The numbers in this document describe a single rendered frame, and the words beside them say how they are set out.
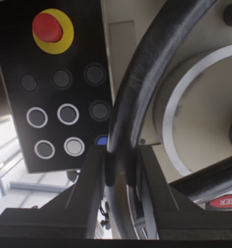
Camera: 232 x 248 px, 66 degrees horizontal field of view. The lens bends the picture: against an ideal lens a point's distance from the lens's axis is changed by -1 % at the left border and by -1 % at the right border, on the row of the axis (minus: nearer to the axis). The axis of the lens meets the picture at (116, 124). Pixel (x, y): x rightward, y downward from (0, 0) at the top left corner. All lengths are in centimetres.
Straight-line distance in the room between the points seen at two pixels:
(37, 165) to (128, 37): 26
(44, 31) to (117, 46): 15
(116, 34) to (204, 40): 16
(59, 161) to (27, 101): 10
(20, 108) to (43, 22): 12
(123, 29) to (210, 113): 20
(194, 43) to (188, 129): 18
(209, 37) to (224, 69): 13
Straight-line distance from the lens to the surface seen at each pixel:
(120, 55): 35
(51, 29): 24
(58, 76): 26
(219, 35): 40
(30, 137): 29
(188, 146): 28
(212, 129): 27
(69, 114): 26
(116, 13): 37
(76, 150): 27
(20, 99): 28
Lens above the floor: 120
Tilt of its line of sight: 15 degrees up
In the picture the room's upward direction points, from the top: 173 degrees clockwise
